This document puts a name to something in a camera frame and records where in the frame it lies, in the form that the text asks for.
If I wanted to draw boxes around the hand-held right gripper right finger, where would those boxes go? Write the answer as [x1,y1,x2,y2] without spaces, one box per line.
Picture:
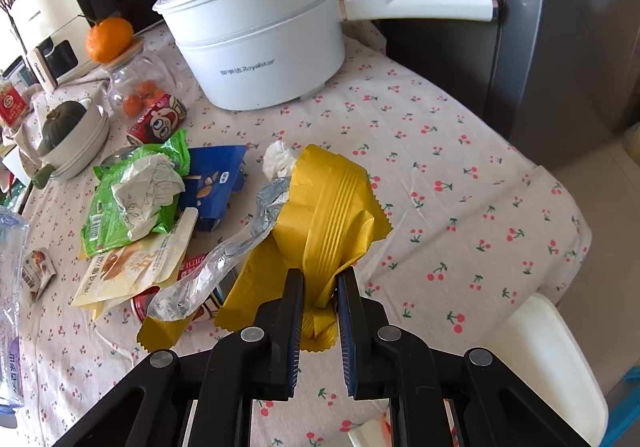
[336,267,591,447]

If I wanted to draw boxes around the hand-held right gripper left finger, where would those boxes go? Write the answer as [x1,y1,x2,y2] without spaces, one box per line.
[50,268,306,447]

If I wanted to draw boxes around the yellow snack wrapper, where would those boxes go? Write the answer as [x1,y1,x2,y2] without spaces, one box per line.
[137,144,393,354]

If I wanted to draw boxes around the red cartoon drink can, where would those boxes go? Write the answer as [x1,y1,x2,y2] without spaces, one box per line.
[126,93,189,145]
[131,252,226,324]

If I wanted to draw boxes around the white trash bin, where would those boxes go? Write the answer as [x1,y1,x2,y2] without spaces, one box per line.
[347,292,610,447]

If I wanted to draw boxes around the silver foil wrapper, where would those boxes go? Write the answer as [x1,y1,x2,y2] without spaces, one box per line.
[146,177,293,323]

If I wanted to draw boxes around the crumpled white tissue ball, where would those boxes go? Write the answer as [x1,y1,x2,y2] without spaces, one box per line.
[262,141,303,180]

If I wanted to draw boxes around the blue snack box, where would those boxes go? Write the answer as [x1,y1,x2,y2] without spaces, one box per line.
[177,144,248,233]

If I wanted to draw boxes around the beige bread packet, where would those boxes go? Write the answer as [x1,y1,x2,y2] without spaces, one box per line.
[71,207,199,318]

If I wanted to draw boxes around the cherry print tablecloth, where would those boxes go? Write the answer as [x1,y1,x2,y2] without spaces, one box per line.
[0,17,593,447]

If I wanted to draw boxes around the crumpled white printed paper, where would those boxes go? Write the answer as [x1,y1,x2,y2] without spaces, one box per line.
[111,153,187,242]

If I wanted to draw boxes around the green snack packet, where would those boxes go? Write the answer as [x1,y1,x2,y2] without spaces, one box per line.
[80,128,192,259]

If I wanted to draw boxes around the small brown white packet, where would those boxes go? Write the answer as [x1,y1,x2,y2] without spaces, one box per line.
[20,247,57,303]

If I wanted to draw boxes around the white ceramic bowl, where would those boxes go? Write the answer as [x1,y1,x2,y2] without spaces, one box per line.
[37,97,111,180]

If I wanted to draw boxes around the white electric cooking pot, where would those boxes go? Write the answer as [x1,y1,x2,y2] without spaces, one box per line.
[152,0,501,110]

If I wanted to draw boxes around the clear plastic bottle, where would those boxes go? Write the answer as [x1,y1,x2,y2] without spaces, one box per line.
[0,204,31,428]

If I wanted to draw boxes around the blue plastic stool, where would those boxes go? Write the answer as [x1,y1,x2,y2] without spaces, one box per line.
[607,372,640,447]

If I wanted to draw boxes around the clear glass jar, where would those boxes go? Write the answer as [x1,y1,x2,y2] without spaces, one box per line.
[107,38,173,118]

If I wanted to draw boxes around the green cucumber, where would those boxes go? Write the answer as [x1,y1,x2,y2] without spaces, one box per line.
[31,164,56,189]

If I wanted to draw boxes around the dark green pumpkin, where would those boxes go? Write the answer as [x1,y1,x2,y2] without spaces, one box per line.
[37,100,88,155]

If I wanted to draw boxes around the wooden jar lid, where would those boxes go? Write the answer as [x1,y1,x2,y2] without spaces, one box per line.
[107,38,146,70]

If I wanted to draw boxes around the grey refrigerator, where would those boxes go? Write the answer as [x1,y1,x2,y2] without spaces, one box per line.
[350,0,640,173]

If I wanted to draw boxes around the large orange tangerine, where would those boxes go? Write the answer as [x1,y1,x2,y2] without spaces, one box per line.
[86,17,135,63]

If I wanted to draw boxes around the red printed box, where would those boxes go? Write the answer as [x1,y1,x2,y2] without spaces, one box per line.
[0,80,31,128]

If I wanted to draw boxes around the white air fryer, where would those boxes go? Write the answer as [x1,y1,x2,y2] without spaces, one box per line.
[10,0,93,93]

